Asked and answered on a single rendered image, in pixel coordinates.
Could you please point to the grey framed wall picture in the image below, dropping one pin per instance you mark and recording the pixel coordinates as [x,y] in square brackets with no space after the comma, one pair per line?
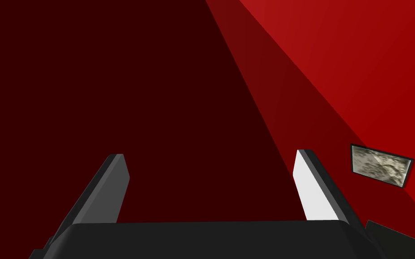
[380,166]

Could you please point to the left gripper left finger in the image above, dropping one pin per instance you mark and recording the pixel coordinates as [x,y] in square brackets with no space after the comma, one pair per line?
[103,194]

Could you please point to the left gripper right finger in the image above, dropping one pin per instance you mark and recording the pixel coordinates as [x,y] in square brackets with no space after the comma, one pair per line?
[317,194]

